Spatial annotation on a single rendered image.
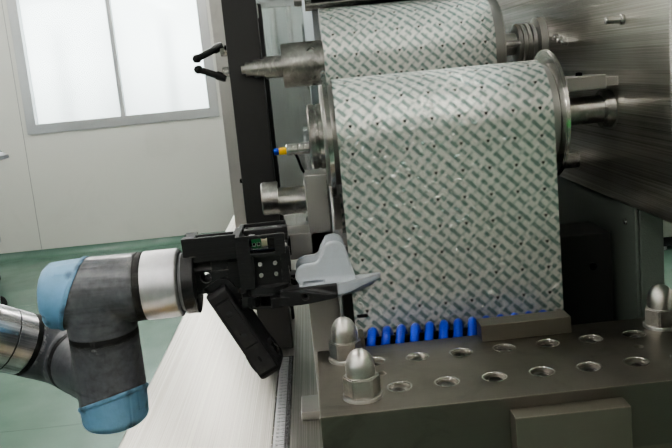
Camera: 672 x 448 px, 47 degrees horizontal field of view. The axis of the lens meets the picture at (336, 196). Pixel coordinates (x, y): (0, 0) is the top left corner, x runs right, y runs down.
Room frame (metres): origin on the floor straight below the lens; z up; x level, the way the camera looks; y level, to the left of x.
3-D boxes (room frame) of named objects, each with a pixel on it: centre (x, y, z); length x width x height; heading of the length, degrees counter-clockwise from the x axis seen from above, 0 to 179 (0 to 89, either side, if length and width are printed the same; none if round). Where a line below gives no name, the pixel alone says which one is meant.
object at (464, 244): (0.83, -0.12, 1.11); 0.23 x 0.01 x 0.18; 91
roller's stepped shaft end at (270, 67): (1.14, 0.09, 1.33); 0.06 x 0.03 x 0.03; 91
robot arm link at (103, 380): (0.84, 0.28, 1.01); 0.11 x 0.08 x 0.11; 43
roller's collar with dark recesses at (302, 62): (1.14, 0.03, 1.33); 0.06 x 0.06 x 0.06; 1
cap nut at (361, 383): (0.66, -0.01, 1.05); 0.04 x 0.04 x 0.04
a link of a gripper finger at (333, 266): (0.81, 0.01, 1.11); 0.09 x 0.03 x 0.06; 90
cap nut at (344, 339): (0.76, 0.01, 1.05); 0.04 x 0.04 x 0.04
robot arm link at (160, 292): (0.83, 0.19, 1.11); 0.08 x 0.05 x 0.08; 1
